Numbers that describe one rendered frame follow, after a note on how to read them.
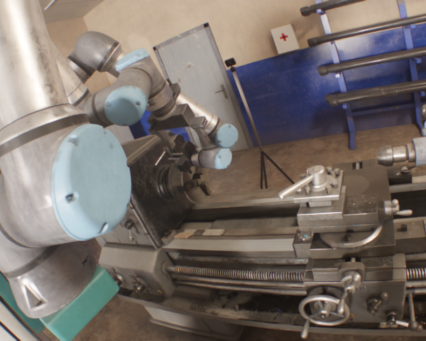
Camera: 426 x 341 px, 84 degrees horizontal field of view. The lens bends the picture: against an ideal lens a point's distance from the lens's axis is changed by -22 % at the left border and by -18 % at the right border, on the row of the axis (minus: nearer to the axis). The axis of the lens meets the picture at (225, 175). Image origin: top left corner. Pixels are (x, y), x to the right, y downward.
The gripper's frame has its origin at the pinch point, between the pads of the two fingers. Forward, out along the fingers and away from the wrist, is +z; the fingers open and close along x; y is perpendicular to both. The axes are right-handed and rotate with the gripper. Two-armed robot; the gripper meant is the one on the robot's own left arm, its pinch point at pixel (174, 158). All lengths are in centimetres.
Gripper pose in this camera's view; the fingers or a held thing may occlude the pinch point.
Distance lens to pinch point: 145.1
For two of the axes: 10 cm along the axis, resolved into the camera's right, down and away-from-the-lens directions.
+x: 4.4, -7.7, 4.6
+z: -7.5, -0.5, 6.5
